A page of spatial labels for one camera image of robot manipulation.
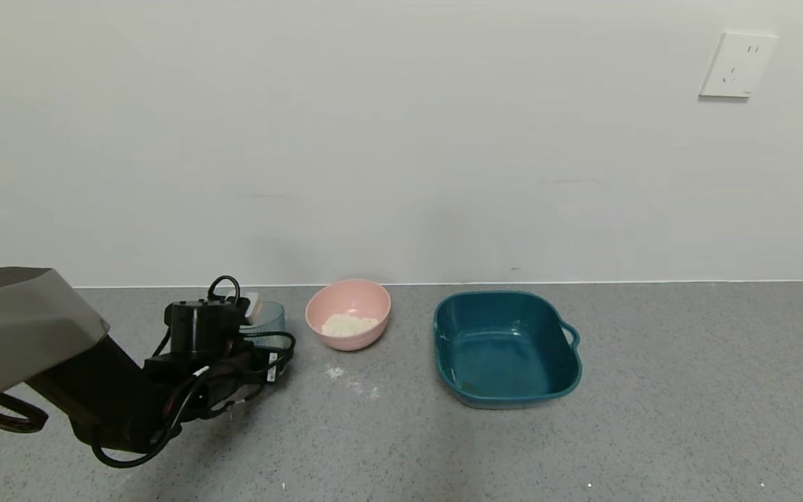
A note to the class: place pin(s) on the spilled white powder specks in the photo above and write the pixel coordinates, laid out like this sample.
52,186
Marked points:
335,373

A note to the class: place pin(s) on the clear ribbed plastic cup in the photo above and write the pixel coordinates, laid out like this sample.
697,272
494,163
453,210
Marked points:
270,317

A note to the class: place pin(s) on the white wall socket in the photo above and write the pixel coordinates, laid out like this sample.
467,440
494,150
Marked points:
737,64

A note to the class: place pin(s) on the left robot arm silver black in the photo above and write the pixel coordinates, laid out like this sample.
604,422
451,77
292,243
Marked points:
25,328

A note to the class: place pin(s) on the white rice pile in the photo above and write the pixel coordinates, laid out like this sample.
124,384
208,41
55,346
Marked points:
349,325

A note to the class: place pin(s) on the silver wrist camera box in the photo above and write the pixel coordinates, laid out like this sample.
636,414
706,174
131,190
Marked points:
254,307

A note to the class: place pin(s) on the pink ribbed bowl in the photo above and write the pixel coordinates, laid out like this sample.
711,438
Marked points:
349,303

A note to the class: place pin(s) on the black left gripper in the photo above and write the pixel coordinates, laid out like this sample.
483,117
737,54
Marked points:
273,367

